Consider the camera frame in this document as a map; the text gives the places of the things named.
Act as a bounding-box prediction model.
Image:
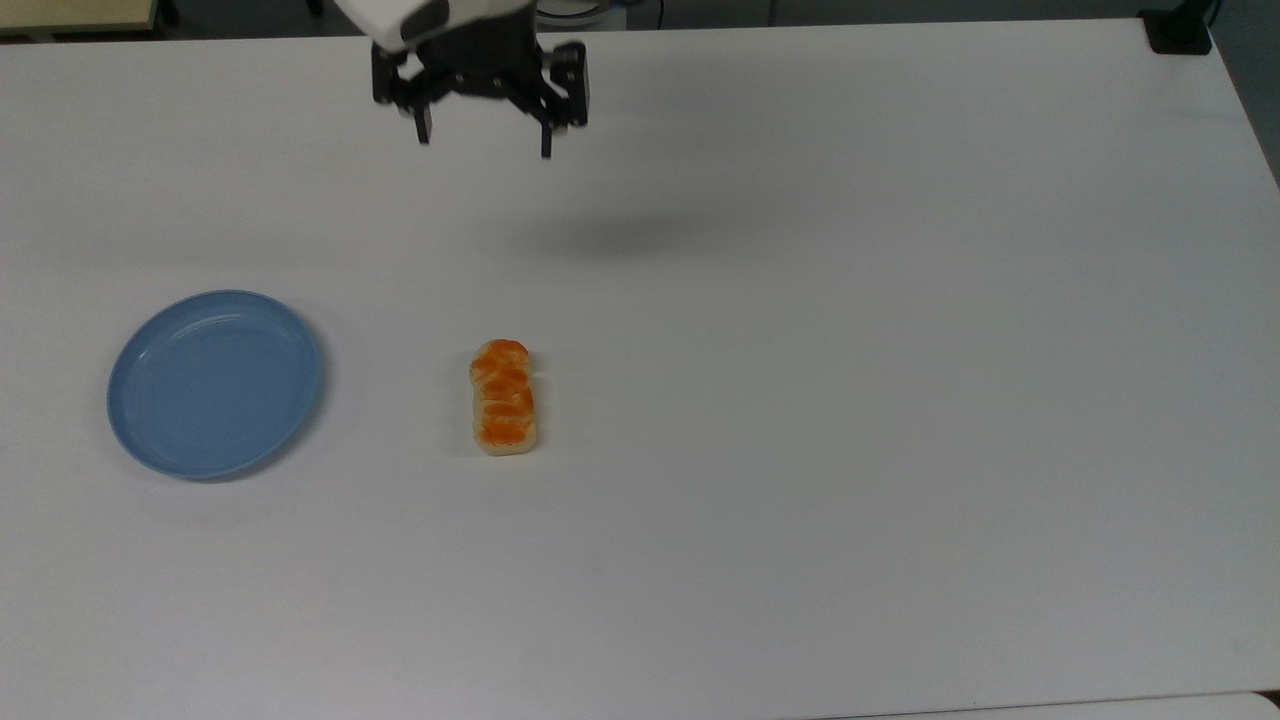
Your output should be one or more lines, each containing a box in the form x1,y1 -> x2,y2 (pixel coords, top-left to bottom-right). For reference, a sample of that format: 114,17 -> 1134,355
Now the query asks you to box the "blue round plate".
106,290 -> 323,481

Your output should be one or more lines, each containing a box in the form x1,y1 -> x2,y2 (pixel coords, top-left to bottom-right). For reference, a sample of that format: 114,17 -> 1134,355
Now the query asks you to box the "orange glazed bread loaf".
468,339 -> 539,457

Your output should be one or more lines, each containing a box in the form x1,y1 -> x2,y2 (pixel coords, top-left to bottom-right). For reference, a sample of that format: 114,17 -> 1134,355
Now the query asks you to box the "black table clamp mount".
1138,0 -> 1219,56

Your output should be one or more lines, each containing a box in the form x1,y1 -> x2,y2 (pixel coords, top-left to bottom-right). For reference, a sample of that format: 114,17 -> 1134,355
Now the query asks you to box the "beige wooden furniture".
0,0 -> 163,39

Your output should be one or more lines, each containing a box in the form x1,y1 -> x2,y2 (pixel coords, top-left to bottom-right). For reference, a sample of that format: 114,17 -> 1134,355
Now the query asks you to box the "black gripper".
371,10 -> 592,160

